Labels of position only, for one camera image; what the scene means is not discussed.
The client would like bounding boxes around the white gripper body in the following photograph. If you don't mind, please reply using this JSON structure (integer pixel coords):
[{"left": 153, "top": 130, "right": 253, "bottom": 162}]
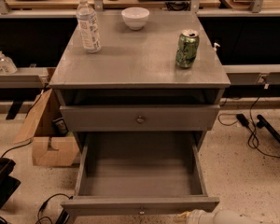
[{"left": 186, "top": 210, "right": 215, "bottom": 224}]

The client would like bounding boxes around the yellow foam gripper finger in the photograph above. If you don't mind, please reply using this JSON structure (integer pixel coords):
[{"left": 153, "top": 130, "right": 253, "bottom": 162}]
[{"left": 176, "top": 211, "right": 190, "bottom": 224}]

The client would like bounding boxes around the grey drawer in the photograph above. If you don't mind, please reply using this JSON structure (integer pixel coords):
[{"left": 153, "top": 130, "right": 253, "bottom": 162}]
[
  {"left": 60, "top": 105, "right": 219, "bottom": 132},
  {"left": 62, "top": 132, "right": 219, "bottom": 217}
]

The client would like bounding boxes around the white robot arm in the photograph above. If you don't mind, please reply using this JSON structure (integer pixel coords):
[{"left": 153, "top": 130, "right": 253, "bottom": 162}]
[{"left": 175, "top": 209, "right": 270, "bottom": 224}]

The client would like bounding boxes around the grey wooden drawer cabinet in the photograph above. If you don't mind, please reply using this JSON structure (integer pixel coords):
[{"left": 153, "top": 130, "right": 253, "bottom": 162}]
[{"left": 49, "top": 8, "right": 231, "bottom": 185}]

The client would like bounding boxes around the grey top drawer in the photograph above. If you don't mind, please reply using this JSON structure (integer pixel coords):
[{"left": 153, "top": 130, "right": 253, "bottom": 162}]
[{"left": 60, "top": 105, "right": 219, "bottom": 132}]

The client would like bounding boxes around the black stand leg right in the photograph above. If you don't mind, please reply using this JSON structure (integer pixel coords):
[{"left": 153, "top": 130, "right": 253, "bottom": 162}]
[{"left": 257, "top": 115, "right": 280, "bottom": 144}]

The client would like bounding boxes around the black power adapter left floor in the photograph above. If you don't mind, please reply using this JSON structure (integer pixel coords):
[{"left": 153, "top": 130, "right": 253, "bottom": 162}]
[{"left": 35, "top": 193, "right": 73, "bottom": 224}]

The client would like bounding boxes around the brown cardboard box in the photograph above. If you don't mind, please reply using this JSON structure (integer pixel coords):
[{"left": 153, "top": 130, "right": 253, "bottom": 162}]
[{"left": 13, "top": 89, "right": 79, "bottom": 167}]

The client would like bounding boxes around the green soda can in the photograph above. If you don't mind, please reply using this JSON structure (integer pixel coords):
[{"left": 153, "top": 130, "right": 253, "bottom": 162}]
[{"left": 175, "top": 29, "right": 200, "bottom": 68}]

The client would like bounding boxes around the small white pump bottle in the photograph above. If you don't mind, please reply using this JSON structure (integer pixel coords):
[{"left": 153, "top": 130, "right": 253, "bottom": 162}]
[{"left": 213, "top": 42, "right": 220, "bottom": 51}]

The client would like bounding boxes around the black chair base left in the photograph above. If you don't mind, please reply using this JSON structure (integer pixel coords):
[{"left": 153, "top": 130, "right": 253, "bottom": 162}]
[{"left": 0, "top": 158, "right": 21, "bottom": 224}]

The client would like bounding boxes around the white ceramic bowl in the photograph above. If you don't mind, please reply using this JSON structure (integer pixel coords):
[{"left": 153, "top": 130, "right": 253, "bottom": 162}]
[{"left": 121, "top": 7, "right": 150, "bottom": 31}]

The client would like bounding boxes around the clear plastic water bottle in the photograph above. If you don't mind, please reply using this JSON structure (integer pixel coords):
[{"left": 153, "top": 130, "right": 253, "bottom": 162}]
[{"left": 77, "top": 0, "right": 102, "bottom": 53}]

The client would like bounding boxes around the black cable right floor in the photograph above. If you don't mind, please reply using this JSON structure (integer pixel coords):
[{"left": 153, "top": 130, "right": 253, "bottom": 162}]
[{"left": 217, "top": 91, "right": 280, "bottom": 161}]

